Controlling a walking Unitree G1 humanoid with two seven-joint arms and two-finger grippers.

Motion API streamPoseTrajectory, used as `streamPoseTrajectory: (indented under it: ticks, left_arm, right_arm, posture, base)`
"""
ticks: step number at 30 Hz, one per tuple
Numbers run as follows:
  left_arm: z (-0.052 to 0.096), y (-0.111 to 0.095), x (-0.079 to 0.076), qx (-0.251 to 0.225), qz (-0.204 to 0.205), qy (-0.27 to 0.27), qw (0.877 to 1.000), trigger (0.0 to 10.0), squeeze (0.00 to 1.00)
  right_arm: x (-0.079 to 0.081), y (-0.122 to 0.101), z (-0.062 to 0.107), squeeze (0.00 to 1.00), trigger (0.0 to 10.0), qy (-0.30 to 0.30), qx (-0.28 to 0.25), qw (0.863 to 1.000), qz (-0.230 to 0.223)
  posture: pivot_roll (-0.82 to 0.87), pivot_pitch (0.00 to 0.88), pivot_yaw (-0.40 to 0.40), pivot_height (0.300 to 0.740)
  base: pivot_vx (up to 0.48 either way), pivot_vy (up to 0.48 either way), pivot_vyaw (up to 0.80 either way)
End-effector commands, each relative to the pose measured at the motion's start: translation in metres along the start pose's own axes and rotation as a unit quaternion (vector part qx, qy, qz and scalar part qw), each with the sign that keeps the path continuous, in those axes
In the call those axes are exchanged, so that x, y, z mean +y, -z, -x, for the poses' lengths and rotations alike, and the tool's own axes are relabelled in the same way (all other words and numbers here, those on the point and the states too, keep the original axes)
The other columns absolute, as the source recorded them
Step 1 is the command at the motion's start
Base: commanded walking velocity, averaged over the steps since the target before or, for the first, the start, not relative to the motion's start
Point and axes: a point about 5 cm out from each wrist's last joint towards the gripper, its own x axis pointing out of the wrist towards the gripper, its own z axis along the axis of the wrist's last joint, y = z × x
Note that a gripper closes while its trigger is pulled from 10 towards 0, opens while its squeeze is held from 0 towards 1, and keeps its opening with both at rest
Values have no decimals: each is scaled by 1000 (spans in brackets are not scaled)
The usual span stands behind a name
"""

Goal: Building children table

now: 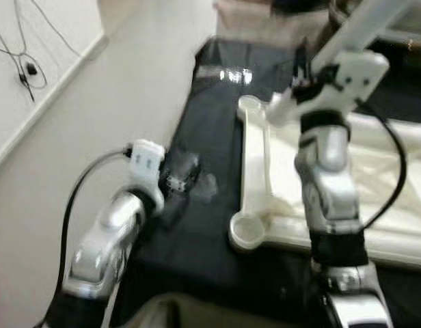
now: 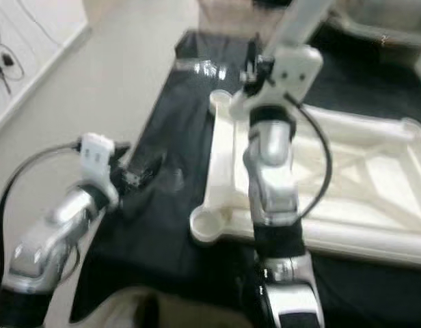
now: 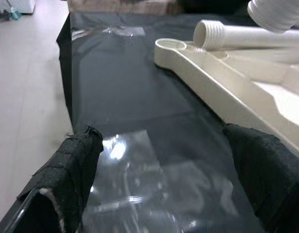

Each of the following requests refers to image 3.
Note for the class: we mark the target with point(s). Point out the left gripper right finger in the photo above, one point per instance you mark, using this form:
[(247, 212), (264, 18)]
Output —
[(268, 174)]

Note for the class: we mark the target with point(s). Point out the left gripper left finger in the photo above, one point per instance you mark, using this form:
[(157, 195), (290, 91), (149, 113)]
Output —
[(74, 170)]

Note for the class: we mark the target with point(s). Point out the white plastic table leg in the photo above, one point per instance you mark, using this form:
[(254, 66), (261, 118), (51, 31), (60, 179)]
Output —
[(273, 14), (249, 36)]

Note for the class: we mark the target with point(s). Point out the white upturned children table top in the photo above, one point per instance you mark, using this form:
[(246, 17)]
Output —
[(212, 72)]

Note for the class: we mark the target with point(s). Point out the black tablecloth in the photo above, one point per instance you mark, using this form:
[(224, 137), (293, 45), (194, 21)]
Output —
[(115, 85)]

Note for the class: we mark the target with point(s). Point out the mop head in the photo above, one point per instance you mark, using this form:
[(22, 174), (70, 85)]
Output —
[(14, 14)]

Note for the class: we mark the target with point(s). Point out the white appliance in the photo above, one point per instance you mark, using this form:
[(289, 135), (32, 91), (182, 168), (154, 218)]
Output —
[(21, 4)]

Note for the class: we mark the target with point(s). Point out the black wok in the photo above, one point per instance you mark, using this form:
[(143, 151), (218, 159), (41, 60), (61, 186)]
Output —
[(212, 6)]

